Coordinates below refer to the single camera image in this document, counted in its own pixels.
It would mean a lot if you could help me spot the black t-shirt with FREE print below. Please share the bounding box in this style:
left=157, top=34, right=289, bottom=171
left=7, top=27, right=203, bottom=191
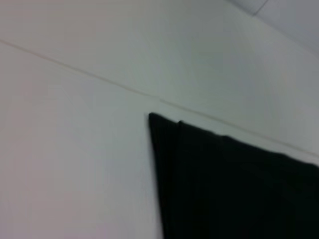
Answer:
left=148, top=112, right=319, bottom=239

